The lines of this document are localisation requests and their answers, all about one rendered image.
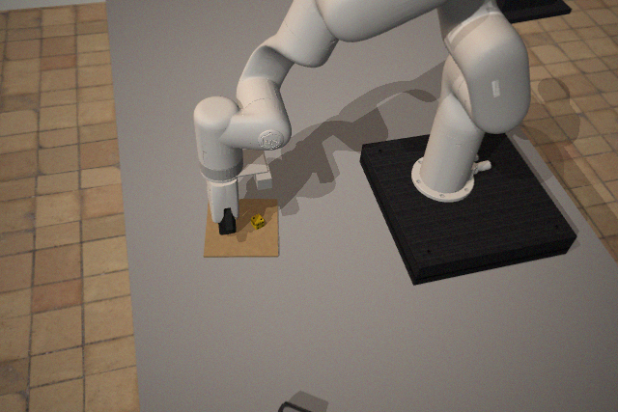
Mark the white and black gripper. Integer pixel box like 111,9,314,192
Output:
201,173,239,235

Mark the tan square mat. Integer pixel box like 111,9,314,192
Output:
204,199,278,258

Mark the yellow die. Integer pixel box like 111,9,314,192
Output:
251,214,265,230

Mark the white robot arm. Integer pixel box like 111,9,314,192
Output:
193,0,531,203

